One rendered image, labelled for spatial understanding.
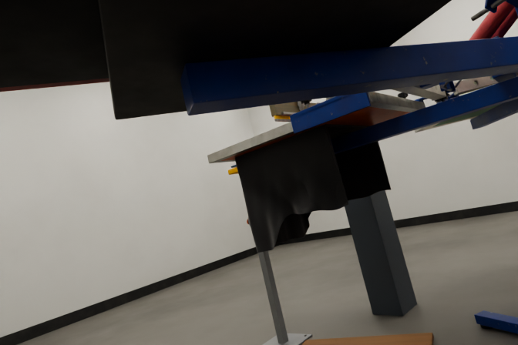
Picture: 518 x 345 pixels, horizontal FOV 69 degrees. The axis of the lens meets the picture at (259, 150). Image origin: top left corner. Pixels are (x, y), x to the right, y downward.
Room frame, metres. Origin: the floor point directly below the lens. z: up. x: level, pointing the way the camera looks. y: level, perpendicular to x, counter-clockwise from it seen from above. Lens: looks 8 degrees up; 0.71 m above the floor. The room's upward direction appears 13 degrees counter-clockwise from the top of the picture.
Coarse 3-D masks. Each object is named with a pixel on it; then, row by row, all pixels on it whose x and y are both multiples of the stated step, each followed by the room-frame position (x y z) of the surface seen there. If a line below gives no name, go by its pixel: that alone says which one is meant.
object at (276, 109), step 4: (276, 104) 1.53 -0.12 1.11; (280, 104) 1.55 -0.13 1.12; (284, 104) 1.58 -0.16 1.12; (288, 104) 1.60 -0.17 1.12; (292, 104) 1.63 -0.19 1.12; (296, 104) 1.65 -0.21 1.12; (312, 104) 1.76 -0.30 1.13; (316, 104) 1.79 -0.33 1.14; (272, 108) 1.53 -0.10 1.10; (276, 108) 1.53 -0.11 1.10; (280, 108) 1.55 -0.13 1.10; (284, 108) 1.57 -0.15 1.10; (288, 108) 1.60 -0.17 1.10; (292, 108) 1.62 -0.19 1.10; (296, 108) 1.64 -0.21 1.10; (304, 108) 1.70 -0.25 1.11; (272, 112) 1.54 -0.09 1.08; (276, 112) 1.52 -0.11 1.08; (280, 112) 1.54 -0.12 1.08; (272, 116) 1.54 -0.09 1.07
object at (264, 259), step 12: (264, 252) 2.06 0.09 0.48; (264, 264) 2.06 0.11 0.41; (264, 276) 2.07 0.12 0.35; (276, 288) 2.08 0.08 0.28; (276, 300) 2.06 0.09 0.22; (276, 312) 2.05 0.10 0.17; (276, 324) 2.06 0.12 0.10; (276, 336) 2.19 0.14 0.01; (288, 336) 2.15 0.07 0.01; (300, 336) 2.10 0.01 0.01
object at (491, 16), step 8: (504, 8) 1.07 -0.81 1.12; (512, 8) 1.07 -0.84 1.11; (488, 16) 1.10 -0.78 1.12; (496, 16) 1.08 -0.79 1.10; (504, 16) 1.08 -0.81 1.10; (512, 16) 1.16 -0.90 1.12; (480, 24) 1.12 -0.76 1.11; (488, 24) 1.10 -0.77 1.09; (496, 24) 1.09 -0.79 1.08; (504, 24) 1.18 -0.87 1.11; (512, 24) 1.18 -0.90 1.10; (480, 32) 1.12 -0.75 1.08; (488, 32) 1.11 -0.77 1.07; (496, 32) 1.19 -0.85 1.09; (504, 32) 1.19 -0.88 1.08
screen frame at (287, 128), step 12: (372, 96) 1.17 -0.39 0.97; (384, 96) 1.25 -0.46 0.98; (384, 108) 1.31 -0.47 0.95; (396, 108) 1.37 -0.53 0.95; (408, 108) 1.43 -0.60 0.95; (420, 108) 1.54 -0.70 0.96; (264, 132) 1.43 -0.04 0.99; (276, 132) 1.40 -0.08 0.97; (288, 132) 1.36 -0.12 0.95; (240, 144) 1.52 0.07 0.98; (252, 144) 1.48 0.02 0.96; (216, 156) 1.61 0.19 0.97; (228, 156) 1.59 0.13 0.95
